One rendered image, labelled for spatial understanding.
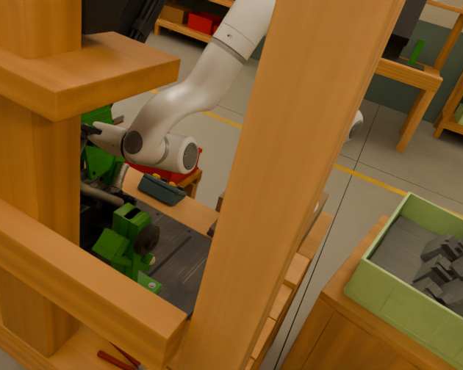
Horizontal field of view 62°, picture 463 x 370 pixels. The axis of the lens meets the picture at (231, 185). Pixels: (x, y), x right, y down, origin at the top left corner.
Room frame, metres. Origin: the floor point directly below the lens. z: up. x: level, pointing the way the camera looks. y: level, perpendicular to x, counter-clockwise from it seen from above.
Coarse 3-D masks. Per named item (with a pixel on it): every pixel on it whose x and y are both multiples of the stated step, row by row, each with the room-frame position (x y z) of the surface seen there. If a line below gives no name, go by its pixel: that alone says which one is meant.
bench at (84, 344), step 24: (288, 288) 0.84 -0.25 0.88; (0, 312) 0.52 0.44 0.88; (0, 336) 0.50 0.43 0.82; (72, 336) 0.51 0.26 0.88; (96, 336) 0.53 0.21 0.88; (264, 336) 0.65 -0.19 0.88; (24, 360) 0.47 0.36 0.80; (48, 360) 0.45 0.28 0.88; (72, 360) 0.46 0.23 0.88; (96, 360) 0.47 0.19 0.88
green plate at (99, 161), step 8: (88, 112) 0.90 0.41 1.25; (96, 112) 0.92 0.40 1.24; (104, 112) 0.95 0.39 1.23; (88, 120) 0.89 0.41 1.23; (96, 120) 0.92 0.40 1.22; (104, 120) 0.94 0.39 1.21; (88, 152) 0.87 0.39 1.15; (96, 152) 0.89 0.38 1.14; (104, 152) 0.92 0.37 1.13; (88, 160) 0.86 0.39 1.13; (96, 160) 0.88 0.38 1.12; (104, 160) 0.91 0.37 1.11; (112, 160) 0.94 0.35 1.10; (88, 168) 0.85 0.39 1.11; (96, 168) 0.88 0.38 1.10; (104, 168) 0.90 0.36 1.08; (88, 176) 0.85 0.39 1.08; (96, 176) 0.87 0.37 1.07
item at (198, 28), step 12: (216, 0) 6.12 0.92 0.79; (228, 0) 6.12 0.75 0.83; (168, 12) 6.47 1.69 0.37; (180, 12) 6.43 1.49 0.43; (192, 12) 6.41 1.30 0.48; (204, 12) 6.69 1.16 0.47; (156, 24) 6.44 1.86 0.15; (168, 24) 6.33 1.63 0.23; (180, 24) 6.39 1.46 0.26; (192, 24) 6.30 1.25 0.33; (204, 24) 6.25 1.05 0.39; (216, 24) 6.27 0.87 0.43; (192, 36) 6.20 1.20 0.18; (204, 36) 6.18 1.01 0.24
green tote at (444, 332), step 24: (408, 192) 1.50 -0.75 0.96; (408, 216) 1.48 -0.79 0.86; (432, 216) 1.44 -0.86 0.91; (456, 216) 1.41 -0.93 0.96; (360, 264) 0.98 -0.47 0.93; (360, 288) 0.95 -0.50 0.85; (384, 288) 0.93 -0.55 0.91; (408, 288) 0.90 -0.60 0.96; (384, 312) 0.91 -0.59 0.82; (408, 312) 0.88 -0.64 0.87; (432, 312) 0.86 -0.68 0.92; (432, 336) 0.84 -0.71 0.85; (456, 336) 0.82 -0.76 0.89; (456, 360) 0.80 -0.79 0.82
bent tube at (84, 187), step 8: (80, 144) 0.81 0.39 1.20; (80, 152) 0.81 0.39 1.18; (80, 184) 0.78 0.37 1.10; (80, 192) 0.78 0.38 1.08; (88, 192) 0.80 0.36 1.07; (96, 192) 0.82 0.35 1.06; (104, 192) 0.85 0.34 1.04; (104, 200) 0.84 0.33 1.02; (112, 200) 0.86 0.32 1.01; (120, 200) 0.89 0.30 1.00
